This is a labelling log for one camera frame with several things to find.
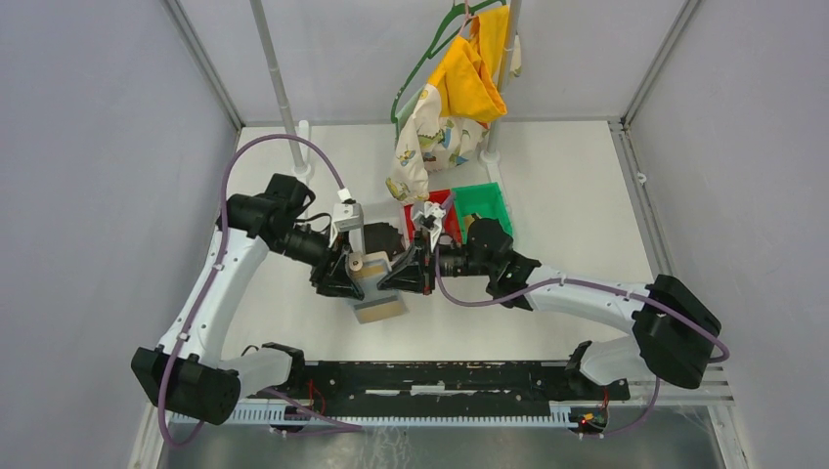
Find black card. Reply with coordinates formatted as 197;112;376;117
364;222;405;259

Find metal rack pole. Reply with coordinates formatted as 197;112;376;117
481;0;523;163
249;0;298;137

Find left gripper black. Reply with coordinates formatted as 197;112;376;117
273;221;365;300

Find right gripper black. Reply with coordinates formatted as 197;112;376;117
379;228;495;296

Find left metal rack pole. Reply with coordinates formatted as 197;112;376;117
249;0;298;137

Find green plastic bin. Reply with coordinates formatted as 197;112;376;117
452;183;513;242

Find left white rack foot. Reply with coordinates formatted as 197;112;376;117
290;120;314;184

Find yellow patterned garment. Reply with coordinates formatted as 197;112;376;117
385;5;522;204

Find red plastic bin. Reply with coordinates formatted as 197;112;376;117
403;190;462;246

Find green clothes hanger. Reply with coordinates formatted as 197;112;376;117
390;0;507;129

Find beige card holder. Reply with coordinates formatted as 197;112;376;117
347;251;409;324

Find white slotted cable duct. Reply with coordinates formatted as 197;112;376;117
168;404;574;429

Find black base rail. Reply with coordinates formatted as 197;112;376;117
278;361;631;418

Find clear plastic bin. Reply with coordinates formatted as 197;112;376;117
362;200;409;261

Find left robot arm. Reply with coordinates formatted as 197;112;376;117
131;174;365;425

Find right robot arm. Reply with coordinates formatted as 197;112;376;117
377;218;730;399

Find right metal rack pole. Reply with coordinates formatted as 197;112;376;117
481;0;523;163

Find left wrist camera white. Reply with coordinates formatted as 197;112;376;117
329;189;365;253

